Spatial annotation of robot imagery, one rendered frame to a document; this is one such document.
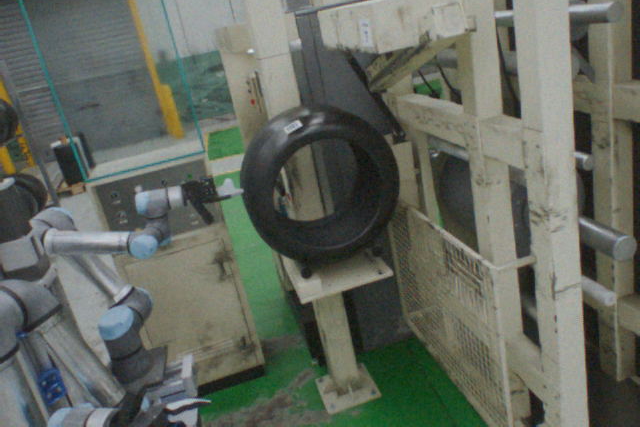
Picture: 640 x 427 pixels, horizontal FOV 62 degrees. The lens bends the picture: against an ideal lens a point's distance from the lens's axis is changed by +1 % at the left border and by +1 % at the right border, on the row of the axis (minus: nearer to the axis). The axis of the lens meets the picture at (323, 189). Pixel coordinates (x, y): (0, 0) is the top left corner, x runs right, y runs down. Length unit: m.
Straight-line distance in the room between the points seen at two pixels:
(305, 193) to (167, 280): 0.87
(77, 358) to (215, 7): 9.86
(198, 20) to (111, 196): 8.55
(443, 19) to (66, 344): 1.27
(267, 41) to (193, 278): 1.23
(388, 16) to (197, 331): 1.88
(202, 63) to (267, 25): 8.81
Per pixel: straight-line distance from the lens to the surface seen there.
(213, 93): 10.97
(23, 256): 1.66
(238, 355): 2.96
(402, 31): 1.62
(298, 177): 2.23
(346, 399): 2.77
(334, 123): 1.83
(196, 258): 2.68
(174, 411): 1.27
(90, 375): 1.45
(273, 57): 2.14
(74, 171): 8.24
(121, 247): 1.85
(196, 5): 10.98
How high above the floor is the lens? 1.80
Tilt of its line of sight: 19 degrees down
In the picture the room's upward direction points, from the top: 12 degrees counter-clockwise
